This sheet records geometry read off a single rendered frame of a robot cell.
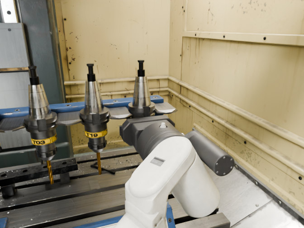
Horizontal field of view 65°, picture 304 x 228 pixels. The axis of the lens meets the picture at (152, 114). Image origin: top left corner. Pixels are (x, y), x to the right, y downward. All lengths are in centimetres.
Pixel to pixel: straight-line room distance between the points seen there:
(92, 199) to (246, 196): 54
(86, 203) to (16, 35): 68
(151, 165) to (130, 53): 123
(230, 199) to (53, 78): 87
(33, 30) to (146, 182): 91
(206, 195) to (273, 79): 57
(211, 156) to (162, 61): 127
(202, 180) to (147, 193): 9
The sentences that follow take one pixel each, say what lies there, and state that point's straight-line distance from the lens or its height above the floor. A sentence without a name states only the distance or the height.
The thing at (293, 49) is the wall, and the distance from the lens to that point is 81.
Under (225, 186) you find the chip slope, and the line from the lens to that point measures 101.
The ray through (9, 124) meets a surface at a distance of 56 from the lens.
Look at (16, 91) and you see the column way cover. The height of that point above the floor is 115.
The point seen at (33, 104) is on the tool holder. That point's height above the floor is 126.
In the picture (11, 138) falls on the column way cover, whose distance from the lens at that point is 121.
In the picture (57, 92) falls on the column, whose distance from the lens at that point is 115.
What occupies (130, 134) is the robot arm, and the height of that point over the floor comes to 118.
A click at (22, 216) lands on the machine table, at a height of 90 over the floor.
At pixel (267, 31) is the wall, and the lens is 88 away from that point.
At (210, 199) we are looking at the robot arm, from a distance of 39.
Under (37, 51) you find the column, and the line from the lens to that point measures 113.
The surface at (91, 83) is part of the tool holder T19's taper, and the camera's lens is 52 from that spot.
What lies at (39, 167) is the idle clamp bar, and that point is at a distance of 89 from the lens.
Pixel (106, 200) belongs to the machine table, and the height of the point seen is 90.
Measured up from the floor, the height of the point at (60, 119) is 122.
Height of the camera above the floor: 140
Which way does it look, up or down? 20 degrees down
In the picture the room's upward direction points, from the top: straight up
